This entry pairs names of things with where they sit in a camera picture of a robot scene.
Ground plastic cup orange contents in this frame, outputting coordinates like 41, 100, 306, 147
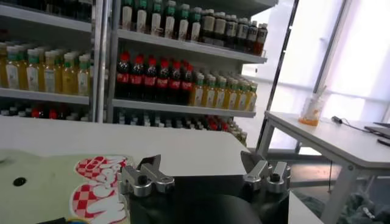
297, 85, 327, 127

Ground red-cap cola bottle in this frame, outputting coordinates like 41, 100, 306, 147
143, 56, 158, 102
168, 60, 182, 104
130, 54, 145, 100
115, 51, 132, 100
156, 58, 171, 103
180, 63, 194, 105

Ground dark bottle beige label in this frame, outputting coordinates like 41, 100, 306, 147
213, 11, 227, 47
200, 9, 216, 45

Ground black slanted frame pole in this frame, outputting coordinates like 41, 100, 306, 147
255, 0, 301, 152

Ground grey-blue crumpled cloth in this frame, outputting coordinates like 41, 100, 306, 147
297, 191, 390, 224

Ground yellow juice bottle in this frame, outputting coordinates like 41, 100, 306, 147
62, 52, 77, 96
234, 80, 249, 111
245, 82, 259, 112
0, 42, 7, 89
5, 45, 21, 91
76, 54, 91, 97
224, 78, 238, 110
190, 72, 205, 107
213, 76, 228, 109
26, 48, 40, 92
201, 75, 217, 108
43, 51, 59, 94

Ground dark laptop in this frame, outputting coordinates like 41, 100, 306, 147
364, 121, 390, 139

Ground light green t-shirt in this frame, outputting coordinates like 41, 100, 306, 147
0, 149, 135, 224

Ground green-cap dark tea bottle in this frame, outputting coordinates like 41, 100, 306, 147
150, 0, 163, 37
135, 0, 149, 33
189, 6, 202, 43
163, 0, 177, 39
176, 3, 191, 41
121, 0, 134, 31

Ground dark bottle grey label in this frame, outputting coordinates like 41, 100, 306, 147
254, 23, 269, 56
235, 17, 249, 51
224, 14, 237, 49
246, 20, 259, 53

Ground white table grey frame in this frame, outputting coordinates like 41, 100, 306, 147
255, 110, 390, 224

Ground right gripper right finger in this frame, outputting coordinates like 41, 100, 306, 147
239, 150, 291, 195

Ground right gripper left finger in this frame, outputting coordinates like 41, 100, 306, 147
118, 154, 176, 198

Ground grey metal shelf rack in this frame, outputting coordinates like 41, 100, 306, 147
103, 0, 280, 147
0, 0, 106, 122

